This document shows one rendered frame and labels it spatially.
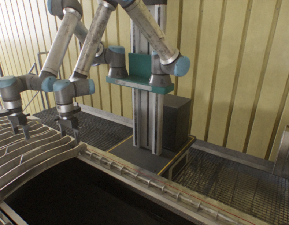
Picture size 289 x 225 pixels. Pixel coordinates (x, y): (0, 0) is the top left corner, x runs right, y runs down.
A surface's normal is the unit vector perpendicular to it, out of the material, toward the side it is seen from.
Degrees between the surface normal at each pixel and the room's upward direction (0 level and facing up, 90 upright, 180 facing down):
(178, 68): 94
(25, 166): 90
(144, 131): 90
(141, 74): 90
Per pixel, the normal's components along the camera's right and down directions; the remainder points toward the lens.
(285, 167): -0.56, 0.30
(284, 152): -0.54, 0.10
